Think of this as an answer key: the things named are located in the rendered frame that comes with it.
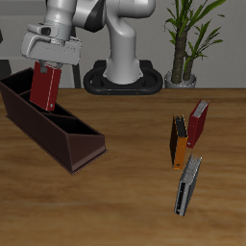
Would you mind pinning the red book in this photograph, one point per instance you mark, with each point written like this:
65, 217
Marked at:
197, 125
45, 88

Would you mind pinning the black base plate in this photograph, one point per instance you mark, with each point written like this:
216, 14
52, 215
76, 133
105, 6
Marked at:
123, 86

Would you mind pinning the green pot plant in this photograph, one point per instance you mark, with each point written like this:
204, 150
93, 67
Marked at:
189, 38

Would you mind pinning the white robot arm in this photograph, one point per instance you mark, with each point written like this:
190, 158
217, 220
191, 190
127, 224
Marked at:
123, 48

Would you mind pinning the grey book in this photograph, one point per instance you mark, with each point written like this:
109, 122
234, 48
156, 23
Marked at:
187, 185

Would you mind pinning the dark brown desk caddy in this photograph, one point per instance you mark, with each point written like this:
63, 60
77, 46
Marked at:
54, 131

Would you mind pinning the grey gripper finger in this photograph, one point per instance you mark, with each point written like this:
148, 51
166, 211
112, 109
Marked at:
55, 65
43, 66

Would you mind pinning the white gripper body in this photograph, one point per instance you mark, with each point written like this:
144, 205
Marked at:
51, 49

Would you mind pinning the orange book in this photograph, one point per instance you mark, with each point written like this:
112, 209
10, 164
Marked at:
178, 144

